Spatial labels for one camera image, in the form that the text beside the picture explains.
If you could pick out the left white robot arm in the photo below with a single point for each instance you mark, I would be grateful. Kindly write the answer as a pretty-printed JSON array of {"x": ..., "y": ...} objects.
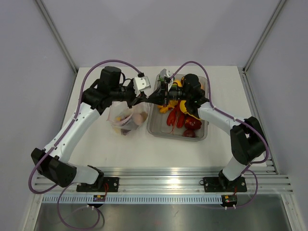
[{"x": 53, "y": 160}]

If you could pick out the red crayfish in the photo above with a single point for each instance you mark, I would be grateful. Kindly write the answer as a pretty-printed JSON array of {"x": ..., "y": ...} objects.
[{"x": 175, "y": 118}]

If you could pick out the right aluminium frame post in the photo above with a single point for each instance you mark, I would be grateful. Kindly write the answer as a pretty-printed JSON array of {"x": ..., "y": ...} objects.
[{"x": 265, "y": 33}]

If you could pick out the dark red apple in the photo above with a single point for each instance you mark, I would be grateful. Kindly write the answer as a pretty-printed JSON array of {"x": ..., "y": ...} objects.
[{"x": 189, "y": 133}]

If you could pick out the red bell pepper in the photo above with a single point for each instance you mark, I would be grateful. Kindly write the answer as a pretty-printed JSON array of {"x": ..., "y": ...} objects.
[{"x": 192, "y": 123}]

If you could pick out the clear pink zip top bag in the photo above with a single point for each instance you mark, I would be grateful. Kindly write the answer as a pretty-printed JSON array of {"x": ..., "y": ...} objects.
[{"x": 121, "y": 109}]

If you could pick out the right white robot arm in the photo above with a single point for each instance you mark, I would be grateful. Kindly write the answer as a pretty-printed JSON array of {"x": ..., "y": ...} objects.
[{"x": 247, "y": 138}]

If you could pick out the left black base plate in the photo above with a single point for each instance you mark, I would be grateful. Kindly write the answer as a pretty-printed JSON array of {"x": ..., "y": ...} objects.
[{"x": 105, "y": 184}]

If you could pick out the pink egg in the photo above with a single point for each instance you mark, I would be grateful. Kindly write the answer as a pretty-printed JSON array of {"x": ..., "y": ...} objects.
[{"x": 137, "y": 119}]

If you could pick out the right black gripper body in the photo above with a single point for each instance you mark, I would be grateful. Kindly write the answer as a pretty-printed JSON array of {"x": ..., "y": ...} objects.
[{"x": 178, "y": 93}]

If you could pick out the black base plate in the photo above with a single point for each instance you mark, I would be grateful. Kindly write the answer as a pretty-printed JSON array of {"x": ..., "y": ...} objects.
[
  {"x": 217, "y": 185},
  {"x": 105, "y": 184}
]

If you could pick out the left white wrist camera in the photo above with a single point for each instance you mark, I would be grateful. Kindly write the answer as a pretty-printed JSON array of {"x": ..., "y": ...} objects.
[{"x": 141, "y": 84}]

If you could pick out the yellow bell pepper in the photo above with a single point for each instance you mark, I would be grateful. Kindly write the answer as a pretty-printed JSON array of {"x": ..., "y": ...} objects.
[{"x": 117, "y": 125}]

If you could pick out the slotted white cable duct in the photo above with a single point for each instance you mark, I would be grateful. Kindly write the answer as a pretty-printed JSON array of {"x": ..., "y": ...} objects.
[{"x": 132, "y": 199}]

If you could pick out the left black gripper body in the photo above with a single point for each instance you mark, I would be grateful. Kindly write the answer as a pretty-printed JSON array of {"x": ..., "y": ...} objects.
[{"x": 125, "y": 94}]

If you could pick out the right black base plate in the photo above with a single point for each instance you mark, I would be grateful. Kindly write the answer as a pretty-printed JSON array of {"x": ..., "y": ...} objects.
[{"x": 217, "y": 185}]

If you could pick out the clear plastic food container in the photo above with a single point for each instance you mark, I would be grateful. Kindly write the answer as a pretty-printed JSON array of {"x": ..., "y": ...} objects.
[{"x": 157, "y": 125}]

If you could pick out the yellow lemon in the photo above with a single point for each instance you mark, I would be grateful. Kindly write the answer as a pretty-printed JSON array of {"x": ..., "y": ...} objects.
[{"x": 177, "y": 82}]

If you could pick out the aluminium mounting rail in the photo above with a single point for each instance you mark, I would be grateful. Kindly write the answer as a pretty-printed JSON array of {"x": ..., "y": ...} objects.
[{"x": 185, "y": 180}]

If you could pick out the dark red grape bunch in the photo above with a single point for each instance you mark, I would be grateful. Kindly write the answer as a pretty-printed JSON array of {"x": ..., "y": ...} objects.
[{"x": 128, "y": 127}]

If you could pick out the left aluminium frame post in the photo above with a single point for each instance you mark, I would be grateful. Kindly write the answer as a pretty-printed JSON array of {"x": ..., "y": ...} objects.
[{"x": 53, "y": 29}]

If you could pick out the aluminium frame post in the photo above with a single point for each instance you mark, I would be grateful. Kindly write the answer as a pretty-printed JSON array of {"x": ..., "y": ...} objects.
[
  {"x": 53, "y": 29},
  {"x": 265, "y": 33}
]

